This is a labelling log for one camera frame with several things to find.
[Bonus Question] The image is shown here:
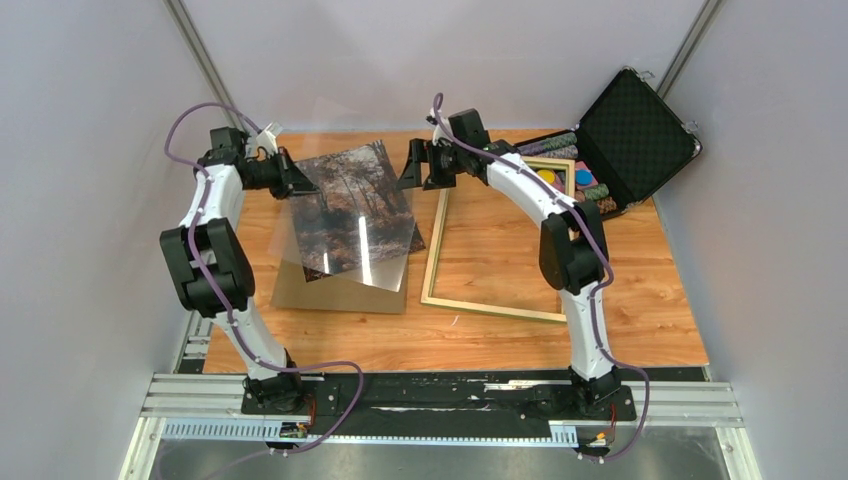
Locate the blue dealer button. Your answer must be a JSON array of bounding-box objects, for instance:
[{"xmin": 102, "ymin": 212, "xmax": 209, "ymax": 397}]
[{"xmin": 575, "ymin": 169, "xmax": 595, "ymax": 188}]

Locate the forest photo print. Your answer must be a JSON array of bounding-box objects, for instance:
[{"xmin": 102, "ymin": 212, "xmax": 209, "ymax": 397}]
[{"xmin": 289, "ymin": 139, "xmax": 427, "ymax": 284}]

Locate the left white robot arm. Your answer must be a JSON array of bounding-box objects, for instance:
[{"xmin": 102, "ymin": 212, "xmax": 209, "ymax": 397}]
[{"xmin": 160, "ymin": 127, "xmax": 319, "ymax": 413}]

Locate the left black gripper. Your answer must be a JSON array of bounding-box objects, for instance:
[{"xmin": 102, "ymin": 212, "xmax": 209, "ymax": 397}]
[{"xmin": 246, "ymin": 148, "xmax": 322, "ymax": 201}]

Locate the blue yellow chip row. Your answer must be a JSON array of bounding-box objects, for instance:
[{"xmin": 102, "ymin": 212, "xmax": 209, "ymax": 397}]
[{"xmin": 533, "ymin": 145, "xmax": 579, "ymax": 160}]

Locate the wooden picture frame green trim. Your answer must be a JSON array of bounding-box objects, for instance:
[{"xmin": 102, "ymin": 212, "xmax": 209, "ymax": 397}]
[{"xmin": 420, "ymin": 180, "xmax": 566, "ymax": 324}]

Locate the black poker chip case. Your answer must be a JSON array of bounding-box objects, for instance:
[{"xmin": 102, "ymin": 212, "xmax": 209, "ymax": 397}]
[{"xmin": 540, "ymin": 67, "xmax": 702, "ymax": 219}]

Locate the black mounting base rail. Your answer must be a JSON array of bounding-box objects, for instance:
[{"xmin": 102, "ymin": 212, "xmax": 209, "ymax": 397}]
[{"xmin": 139, "ymin": 366, "xmax": 743, "ymax": 446}]

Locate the green poker chip row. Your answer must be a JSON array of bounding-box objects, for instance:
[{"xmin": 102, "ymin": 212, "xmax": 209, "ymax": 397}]
[{"xmin": 582, "ymin": 183, "xmax": 610, "ymax": 202}]

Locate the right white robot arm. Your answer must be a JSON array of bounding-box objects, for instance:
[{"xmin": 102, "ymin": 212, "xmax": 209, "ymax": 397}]
[{"xmin": 397, "ymin": 94, "xmax": 621, "ymax": 418}]

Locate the red playing card deck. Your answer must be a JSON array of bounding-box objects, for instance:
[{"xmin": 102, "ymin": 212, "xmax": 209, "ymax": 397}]
[{"xmin": 554, "ymin": 169, "xmax": 576, "ymax": 197}]

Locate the top blue green chip row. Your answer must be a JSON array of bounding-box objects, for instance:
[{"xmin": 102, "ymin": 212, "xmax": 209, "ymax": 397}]
[{"xmin": 516, "ymin": 131, "xmax": 577, "ymax": 156}]

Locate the orange black chip row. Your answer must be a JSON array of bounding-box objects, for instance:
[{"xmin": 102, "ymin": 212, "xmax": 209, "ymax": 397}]
[{"xmin": 596, "ymin": 196, "xmax": 618, "ymax": 215}]

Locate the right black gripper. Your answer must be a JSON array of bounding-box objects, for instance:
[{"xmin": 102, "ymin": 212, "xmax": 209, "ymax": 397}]
[{"xmin": 397, "ymin": 139, "xmax": 468, "ymax": 191}]

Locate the clear acrylic sheet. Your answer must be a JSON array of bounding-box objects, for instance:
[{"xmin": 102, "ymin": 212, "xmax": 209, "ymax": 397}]
[{"xmin": 271, "ymin": 142, "xmax": 417, "ymax": 293}]

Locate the yellow dealer button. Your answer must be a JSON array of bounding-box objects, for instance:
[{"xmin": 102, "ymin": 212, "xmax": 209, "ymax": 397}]
[{"xmin": 536, "ymin": 169, "xmax": 558, "ymax": 185}]

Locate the brown cardboard backing board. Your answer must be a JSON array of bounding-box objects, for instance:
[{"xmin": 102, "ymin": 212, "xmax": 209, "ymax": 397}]
[{"xmin": 270, "ymin": 261, "xmax": 408, "ymax": 314}]

